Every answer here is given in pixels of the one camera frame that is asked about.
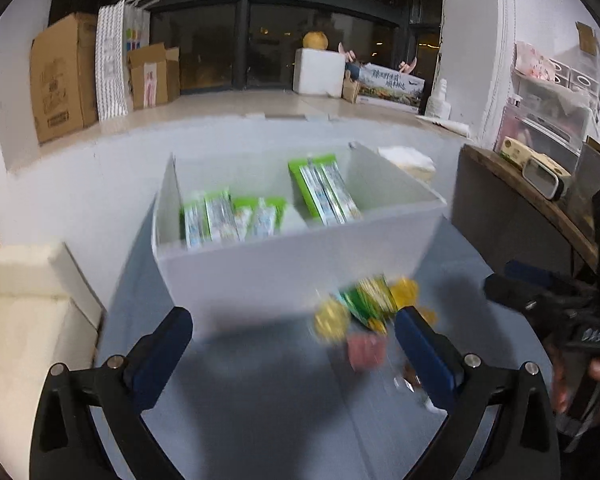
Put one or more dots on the white foam block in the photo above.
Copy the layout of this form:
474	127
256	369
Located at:
320	72

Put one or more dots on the pink toy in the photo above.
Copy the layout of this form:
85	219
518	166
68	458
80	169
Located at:
349	52

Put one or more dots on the white foam box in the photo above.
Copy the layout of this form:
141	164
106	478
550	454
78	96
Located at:
280	270

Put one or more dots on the landscape printed gift box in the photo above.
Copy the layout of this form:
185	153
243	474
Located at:
392	85

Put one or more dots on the white tube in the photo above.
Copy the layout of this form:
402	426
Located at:
445	125

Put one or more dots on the cardboard tag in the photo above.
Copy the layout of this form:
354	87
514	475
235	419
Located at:
587	37

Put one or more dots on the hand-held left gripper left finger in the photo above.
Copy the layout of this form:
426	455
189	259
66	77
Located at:
160	360

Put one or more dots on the pile of green snack packets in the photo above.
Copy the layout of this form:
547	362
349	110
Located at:
220	217

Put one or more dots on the black window frame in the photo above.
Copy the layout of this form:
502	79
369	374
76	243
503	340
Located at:
240	35

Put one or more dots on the pink floral cloth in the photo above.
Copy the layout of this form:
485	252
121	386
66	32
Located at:
532	62

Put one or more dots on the reddish jelly cup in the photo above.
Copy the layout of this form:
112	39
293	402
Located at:
365	352

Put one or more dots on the clear plastic container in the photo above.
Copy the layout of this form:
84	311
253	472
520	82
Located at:
587	185

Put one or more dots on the small open cardboard box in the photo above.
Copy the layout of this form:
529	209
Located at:
150	77

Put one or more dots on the white desk clock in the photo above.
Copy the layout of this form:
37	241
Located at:
542	180

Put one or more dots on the yellow pomelo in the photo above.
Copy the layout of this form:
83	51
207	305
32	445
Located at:
315	40

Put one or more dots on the white black snack wrapper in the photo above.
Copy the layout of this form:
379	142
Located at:
407	384

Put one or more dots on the clear storage organiser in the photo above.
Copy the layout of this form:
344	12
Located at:
550	110

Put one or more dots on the large cardboard box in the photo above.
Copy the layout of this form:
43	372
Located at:
62	80

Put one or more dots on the dark green seaweed packet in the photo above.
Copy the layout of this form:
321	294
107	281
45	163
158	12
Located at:
372	300

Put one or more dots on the dotted paper bag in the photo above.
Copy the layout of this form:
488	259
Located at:
111	60

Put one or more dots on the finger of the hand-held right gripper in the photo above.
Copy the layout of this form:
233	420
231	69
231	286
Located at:
530	272
510	291

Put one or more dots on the small brown paper bag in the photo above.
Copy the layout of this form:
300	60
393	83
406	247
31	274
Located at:
351	89

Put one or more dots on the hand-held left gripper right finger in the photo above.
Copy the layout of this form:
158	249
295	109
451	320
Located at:
425	360

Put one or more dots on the white plastic bottle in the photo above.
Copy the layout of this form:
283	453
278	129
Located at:
438	100

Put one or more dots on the dark wooden side table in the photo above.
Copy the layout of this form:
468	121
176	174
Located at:
500	210

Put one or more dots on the yellow jelly cup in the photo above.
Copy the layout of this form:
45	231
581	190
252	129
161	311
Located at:
405	292
332	322

